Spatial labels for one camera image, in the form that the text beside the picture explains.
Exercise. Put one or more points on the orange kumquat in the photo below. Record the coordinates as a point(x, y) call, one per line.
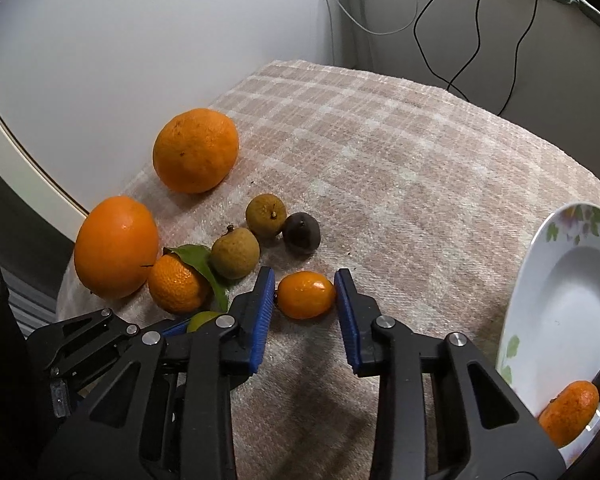
point(305, 295)

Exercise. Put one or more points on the large bumpy orange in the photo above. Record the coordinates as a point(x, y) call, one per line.
point(195, 152)

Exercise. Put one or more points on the mandarin with green leaf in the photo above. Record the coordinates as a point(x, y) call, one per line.
point(177, 285)

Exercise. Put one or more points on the beige checked cloth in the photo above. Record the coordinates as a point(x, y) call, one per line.
point(405, 185)

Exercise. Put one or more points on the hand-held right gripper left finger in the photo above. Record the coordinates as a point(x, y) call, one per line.
point(262, 310)

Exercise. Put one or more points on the white floral plate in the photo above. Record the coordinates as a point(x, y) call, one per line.
point(565, 300)

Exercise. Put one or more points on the green fruit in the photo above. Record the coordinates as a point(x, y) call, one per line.
point(202, 321)

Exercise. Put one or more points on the brown longan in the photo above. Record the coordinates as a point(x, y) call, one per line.
point(234, 255)
point(265, 217)

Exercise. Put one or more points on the small leafless mandarin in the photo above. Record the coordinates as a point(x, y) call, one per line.
point(570, 412)

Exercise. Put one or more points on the smooth round orange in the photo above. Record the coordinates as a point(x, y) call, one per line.
point(115, 247)

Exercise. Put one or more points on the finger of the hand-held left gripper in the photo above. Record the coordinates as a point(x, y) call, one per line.
point(100, 324)
point(90, 365)

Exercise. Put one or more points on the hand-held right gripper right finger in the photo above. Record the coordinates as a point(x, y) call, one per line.
point(347, 320)

